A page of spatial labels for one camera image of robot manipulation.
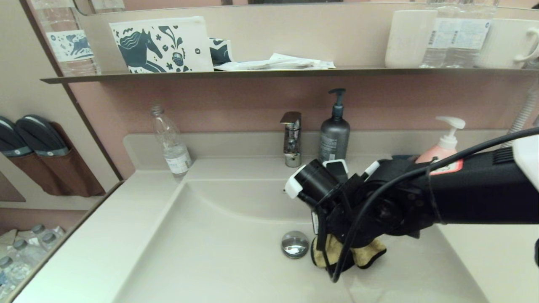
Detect yellow cleaning mitt black trim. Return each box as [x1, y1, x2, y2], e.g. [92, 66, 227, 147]
[310, 234, 387, 272]

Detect chrome faucet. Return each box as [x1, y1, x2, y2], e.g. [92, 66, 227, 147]
[280, 111, 302, 168]

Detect white ceramic sink basin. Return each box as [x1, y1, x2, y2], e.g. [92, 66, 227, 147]
[113, 155, 490, 303]

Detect chrome drain stopper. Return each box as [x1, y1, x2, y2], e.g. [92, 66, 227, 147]
[280, 230, 310, 259]

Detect grey pump soap bottle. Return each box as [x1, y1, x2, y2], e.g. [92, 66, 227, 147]
[318, 88, 351, 165]

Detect pink pump soap bottle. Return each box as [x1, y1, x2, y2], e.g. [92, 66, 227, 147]
[415, 116, 467, 165]

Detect white plastic packets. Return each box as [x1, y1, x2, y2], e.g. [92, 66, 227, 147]
[214, 53, 336, 72]

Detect clear plastic water bottle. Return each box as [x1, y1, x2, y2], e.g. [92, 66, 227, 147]
[150, 105, 193, 177]

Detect labelled clear water bottle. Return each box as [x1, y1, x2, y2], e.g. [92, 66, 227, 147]
[419, 0, 459, 69]
[456, 0, 493, 69]

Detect white horse print pouch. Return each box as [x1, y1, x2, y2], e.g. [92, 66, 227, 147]
[109, 16, 215, 74]

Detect brown fabric slipper holder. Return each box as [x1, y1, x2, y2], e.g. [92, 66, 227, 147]
[10, 122, 106, 197]

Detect grey capped water bottle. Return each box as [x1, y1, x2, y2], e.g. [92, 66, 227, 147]
[11, 239, 48, 271]
[40, 231, 67, 254]
[0, 255, 29, 296]
[31, 223, 62, 245]

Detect dark slipper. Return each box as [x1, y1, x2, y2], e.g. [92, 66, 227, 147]
[0, 115, 34, 157]
[16, 114, 70, 157]

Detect clear bottle blue print label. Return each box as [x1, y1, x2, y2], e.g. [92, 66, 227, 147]
[30, 0, 102, 77]

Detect brown wall shelf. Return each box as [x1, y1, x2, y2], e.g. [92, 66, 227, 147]
[40, 67, 539, 85]

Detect white cup without handle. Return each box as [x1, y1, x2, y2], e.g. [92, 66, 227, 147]
[384, 10, 438, 69]

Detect white coiled hose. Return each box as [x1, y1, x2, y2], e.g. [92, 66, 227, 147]
[503, 84, 539, 148]

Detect white mug with handle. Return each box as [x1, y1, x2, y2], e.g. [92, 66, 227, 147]
[474, 19, 539, 70]

